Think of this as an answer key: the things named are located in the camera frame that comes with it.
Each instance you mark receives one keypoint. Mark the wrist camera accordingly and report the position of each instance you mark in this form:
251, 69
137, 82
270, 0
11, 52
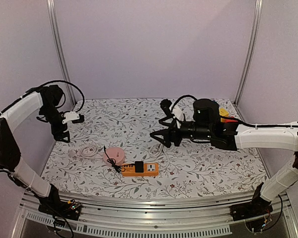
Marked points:
171, 109
74, 117

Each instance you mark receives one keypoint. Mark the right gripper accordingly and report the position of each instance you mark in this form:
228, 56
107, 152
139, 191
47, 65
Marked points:
175, 134

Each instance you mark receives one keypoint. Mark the aluminium post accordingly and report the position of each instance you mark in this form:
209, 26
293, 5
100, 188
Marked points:
57, 40
250, 51

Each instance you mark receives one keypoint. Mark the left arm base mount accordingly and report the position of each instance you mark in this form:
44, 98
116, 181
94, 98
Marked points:
53, 205

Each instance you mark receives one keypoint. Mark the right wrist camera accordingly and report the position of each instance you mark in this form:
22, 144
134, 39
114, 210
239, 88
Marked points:
171, 109

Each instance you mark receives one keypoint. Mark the orange power strip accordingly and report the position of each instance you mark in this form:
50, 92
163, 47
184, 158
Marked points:
144, 169

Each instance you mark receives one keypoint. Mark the aluminium front rail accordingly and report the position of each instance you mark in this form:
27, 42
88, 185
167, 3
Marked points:
203, 217

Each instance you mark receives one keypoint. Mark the yellow cube socket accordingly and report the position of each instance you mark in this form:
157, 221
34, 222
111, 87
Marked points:
223, 112

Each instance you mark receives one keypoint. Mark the pink round socket hub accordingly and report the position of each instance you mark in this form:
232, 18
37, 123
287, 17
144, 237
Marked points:
115, 153

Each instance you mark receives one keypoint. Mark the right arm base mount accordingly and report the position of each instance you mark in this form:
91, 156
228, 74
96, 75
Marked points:
256, 207

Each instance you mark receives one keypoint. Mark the left aluminium post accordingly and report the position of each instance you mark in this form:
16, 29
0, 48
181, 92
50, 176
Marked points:
57, 40

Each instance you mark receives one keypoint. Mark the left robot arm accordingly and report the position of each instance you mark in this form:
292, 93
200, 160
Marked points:
44, 100

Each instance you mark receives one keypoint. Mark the red cube socket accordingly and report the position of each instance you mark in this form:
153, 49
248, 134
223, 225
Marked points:
228, 119

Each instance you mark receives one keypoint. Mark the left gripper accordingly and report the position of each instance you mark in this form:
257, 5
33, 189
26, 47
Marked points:
59, 137

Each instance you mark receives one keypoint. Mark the floral table mat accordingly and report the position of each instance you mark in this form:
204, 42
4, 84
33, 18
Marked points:
187, 171

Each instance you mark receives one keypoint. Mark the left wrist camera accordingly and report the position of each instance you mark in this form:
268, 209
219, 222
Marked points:
74, 117

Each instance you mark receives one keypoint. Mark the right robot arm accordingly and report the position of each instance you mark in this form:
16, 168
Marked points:
232, 134

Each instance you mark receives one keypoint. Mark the black power adapter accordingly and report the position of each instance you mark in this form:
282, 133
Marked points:
113, 165

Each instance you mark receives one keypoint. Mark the right aluminium post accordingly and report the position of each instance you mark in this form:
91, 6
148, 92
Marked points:
250, 51

